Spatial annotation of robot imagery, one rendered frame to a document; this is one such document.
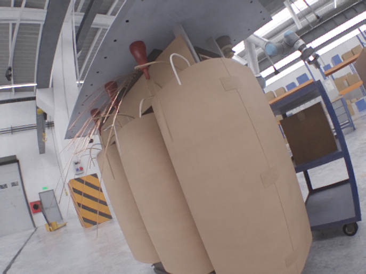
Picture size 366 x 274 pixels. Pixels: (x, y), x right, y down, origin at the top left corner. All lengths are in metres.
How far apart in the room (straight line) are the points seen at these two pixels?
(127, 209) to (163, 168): 0.52
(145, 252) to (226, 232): 0.80
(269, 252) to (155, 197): 0.56
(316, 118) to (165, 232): 1.06
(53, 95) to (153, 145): 6.25
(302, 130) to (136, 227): 1.23
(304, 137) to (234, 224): 0.78
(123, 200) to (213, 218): 0.75
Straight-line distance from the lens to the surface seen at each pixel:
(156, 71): 0.88
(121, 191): 1.28
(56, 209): 13.93
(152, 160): 0.88
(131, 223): 1.31
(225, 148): 0.57
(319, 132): 1.23
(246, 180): 0.58
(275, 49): 1.49
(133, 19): 0.79
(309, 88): 1.02
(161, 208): 0.91
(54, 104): 6.78
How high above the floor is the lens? 0.77
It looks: 9 degrees up
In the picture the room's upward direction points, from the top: 21 degrees counter-clockwise
